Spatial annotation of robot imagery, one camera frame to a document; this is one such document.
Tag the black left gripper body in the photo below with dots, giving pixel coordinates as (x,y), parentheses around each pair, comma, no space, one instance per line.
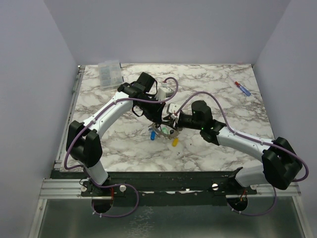
(151,110)

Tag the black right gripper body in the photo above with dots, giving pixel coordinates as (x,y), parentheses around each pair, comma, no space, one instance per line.
(177,121)

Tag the yellow key tag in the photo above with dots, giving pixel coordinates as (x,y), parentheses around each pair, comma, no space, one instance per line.
(175,142)

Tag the green key tag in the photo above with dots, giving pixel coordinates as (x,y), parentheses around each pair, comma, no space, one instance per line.
(165,130)

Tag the blue key tag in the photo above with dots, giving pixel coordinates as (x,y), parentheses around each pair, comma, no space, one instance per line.
(153,135)

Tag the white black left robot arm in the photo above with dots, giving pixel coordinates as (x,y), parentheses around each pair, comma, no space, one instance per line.
(84,138)

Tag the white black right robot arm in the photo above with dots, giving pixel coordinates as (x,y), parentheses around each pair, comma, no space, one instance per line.
(279,166)

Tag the clear plastic parts box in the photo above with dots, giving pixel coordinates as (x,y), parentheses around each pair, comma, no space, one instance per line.
(110,74)

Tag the red blue screwdriver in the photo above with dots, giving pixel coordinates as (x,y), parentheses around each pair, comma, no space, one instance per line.
(242,88)

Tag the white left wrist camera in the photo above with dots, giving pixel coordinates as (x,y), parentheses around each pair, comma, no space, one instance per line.
(164,93)

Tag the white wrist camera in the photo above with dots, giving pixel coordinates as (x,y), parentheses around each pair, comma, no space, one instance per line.
(173,110)
(164,93)

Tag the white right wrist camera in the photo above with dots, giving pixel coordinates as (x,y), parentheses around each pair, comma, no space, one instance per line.
(173,110)

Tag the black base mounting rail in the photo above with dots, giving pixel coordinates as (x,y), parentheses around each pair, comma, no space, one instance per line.
(157,188)

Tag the aluminium extrusion frame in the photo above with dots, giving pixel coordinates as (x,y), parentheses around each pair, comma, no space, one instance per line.
(58,185)

